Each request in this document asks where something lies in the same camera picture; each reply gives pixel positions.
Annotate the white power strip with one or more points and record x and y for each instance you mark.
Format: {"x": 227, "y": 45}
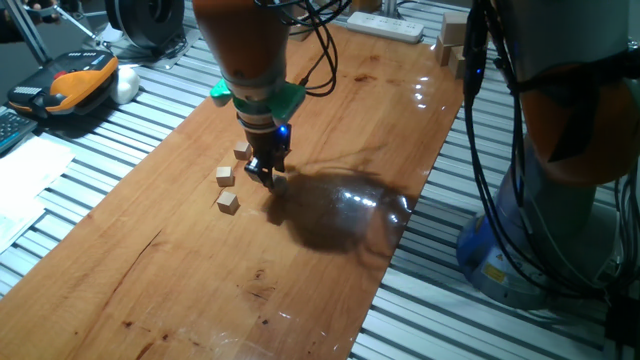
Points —
{"x": 385, "y": 27}

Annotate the dark computer keyboard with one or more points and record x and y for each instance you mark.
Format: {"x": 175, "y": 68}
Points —
{"x": 12, "y": 130}

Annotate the wooden block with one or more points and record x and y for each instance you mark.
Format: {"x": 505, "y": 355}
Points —
{"x": 297, "y": 35}

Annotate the brown cardboard box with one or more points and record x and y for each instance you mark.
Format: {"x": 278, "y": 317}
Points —
{"x": 364, "y": 5}

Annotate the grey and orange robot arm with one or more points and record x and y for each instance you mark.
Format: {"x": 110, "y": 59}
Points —
{"x": 595, "y": 160}

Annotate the orange black teach pendant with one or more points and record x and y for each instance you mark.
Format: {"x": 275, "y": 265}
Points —
{"x": 75, "y": 80}

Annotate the slanted aluminium strut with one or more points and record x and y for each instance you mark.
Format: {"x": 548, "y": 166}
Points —
{"x": 25, "y": 32}

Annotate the glossy wooden board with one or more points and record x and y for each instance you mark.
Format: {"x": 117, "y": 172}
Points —
{"x": 200, "y": 275}

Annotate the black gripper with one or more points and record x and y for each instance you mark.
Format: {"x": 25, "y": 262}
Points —
{"x": 270, "y": 144}

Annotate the large wooden cube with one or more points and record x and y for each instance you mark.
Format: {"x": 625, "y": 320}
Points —
{"x": 456, "y": 27}
{"x": 457, "y": 64}
{"x": 442, "y": 52}

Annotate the person hand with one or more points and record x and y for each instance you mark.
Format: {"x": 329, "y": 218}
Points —
{"x": 37, "y": 7}

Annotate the aluminium frame post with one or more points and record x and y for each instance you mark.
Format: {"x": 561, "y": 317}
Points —
{"x": 390, "y": 6}

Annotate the green camera mount bracket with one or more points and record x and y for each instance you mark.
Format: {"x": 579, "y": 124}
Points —
{"x": 287, "y": 100}

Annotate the small wooden cube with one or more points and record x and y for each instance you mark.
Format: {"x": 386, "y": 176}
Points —
{"x": 242, "y": 150}
{"x": 281, "y": 186}
{"x": 228, "y": 202}
{"x": 225, "y": 176}

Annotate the dark sleeved forearm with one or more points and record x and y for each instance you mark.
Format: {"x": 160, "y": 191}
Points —
{"x": 11, "y": 29}

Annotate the thin metal rod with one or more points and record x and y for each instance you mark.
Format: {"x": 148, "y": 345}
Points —
{"x": 75, "y": 22}

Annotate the black round spool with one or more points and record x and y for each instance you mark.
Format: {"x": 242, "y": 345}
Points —
{"x": 135, "y": 25}

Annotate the white paper sheets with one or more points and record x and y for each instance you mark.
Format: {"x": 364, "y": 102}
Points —
{"x": 30, "y": 175}

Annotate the white rounded object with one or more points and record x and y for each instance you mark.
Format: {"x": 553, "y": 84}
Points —
{"x": 126, "y": 85}

